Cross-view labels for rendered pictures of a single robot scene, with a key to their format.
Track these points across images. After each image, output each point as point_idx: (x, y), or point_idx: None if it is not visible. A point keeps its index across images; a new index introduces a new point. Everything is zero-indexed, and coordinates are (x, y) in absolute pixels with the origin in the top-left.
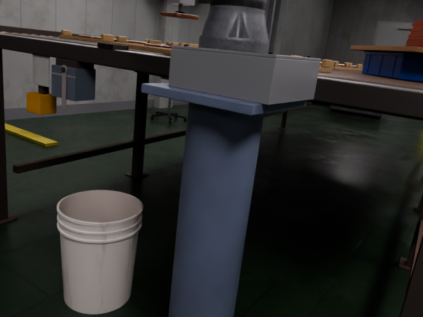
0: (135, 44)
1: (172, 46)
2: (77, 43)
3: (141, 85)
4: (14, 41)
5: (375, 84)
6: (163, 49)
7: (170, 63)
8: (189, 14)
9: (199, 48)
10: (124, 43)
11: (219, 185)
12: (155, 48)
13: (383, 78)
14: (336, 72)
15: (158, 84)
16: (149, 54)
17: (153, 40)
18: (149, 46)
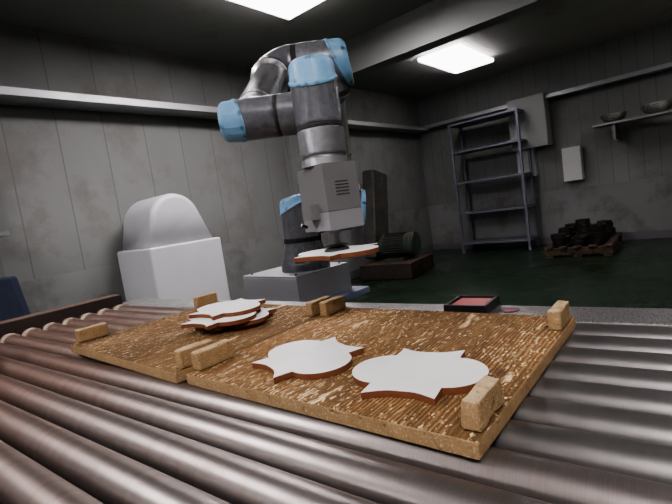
0: (505, 355)
1: (347, 262)
2: (627, 321)
3: (369, 287)
4: None
5: (180, 303)
6: (371, 308)
7: (349, 273)
8: (319, 249)
9: (331, 262)
10: (479, 315)
11: None
12: (389, 309)
13: (3, 357)
14: (3, 376)
15: (358, 287)
16: (389, 303)
17: (473, 387)
18: (434, 343)
